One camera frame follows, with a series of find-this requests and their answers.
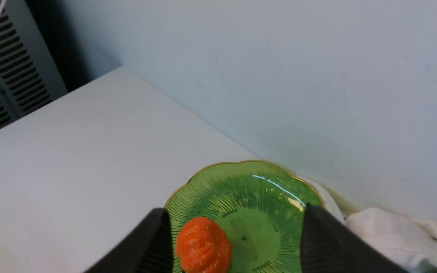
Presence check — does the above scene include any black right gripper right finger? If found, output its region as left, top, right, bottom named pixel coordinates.
left=301, top=204, right=407, bottom=273

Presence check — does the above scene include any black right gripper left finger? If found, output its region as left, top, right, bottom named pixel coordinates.
left=86, top=208, right=174, bottom=273

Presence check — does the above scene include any orange toy pumpkin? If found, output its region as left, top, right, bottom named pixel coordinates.
left=175, top=217, right=232, bottom=273

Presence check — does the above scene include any white cloth tote bag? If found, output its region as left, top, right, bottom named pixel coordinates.
left=299, top=177, right=437, bottom=273

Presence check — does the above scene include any green glass plate gold rim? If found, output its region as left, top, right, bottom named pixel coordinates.
left=165, top=160, right=324, bottom=273

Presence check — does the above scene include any grey vented cabinet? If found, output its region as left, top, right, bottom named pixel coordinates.
left=0, top=0, right=68, bottom=128

